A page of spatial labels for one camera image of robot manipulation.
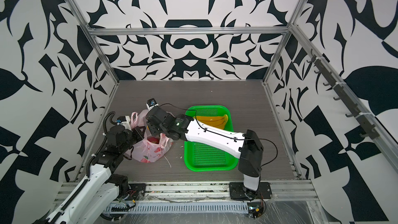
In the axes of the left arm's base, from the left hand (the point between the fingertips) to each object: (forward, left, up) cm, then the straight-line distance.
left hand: (145, 124), depth 81 cm
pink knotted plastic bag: (-11, -4, -4) cm, 12 cm away
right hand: (-4, -6, +9) cm, 11 cm away
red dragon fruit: (-5, -3, -8) cm, 10 cm away
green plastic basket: (-13, -29, -15) cm, 35 cm away
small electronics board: (-36, -52, -15) cm, 65 cm away
